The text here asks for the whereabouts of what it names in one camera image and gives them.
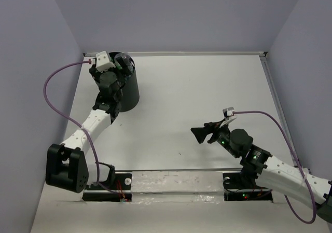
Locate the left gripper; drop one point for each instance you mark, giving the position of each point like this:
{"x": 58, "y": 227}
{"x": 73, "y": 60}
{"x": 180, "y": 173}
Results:
{"x": 94, "y": 72}

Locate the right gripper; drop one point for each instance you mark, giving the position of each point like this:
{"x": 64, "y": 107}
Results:
{"x": 200, "y": 133}

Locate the clear bottle white-green label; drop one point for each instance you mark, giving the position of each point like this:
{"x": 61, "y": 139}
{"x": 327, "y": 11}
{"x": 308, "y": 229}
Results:
{"x": 128, "y": 60}

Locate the green plastic bottle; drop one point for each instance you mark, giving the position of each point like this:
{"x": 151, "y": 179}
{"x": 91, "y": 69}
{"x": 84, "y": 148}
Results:
{"x": 117, "y": 64}

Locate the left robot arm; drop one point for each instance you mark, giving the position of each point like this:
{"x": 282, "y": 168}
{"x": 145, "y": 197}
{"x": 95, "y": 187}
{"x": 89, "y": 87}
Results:
{"x": 66, "y": 166}

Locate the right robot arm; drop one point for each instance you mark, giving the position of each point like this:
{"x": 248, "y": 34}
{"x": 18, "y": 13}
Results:
{"x": 266, "y": 170}

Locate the black cylindrical bin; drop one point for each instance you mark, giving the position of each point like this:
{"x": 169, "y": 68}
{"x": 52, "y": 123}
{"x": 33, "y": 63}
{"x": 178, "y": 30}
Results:
{"x": 130, "y": 91}

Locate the white foam strip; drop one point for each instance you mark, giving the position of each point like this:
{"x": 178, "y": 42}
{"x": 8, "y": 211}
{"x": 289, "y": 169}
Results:
{"x": 177, "y": 186}

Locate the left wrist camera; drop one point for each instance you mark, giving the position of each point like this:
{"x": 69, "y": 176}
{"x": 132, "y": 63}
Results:
{"x": 103, "y": 62}

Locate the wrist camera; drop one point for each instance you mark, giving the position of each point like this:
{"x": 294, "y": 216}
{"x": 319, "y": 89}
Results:
{"x": 103, "y": 62}
{"x": 229, "y": 116}

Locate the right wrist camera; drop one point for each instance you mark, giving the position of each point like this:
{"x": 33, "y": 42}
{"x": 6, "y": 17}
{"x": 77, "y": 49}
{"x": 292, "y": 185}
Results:
{"x": 229, "y": 116}

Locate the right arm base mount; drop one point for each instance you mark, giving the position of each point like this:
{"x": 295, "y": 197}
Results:
{"x": 238, "y": 188}

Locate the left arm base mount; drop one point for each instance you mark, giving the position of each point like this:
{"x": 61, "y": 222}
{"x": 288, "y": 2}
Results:
{"x": 118, "y": 191}

